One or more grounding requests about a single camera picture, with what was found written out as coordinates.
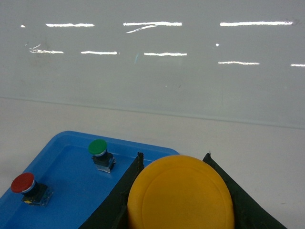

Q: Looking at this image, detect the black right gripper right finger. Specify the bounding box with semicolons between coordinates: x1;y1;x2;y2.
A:
203;153;286;229

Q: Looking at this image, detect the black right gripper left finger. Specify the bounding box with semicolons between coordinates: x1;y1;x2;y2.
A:
80;152;144;229

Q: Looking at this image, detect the yellow mushroom push button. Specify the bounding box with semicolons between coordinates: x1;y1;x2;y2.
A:
127;155;235;229

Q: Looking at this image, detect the red mushroom push button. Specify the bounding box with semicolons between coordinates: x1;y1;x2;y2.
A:
10;172;53;207

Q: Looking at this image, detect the green mushroom push button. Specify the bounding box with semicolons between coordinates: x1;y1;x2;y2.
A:
88;139;116;173

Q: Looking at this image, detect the blue plastic tray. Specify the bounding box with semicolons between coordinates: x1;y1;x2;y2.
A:
0;131;176;229

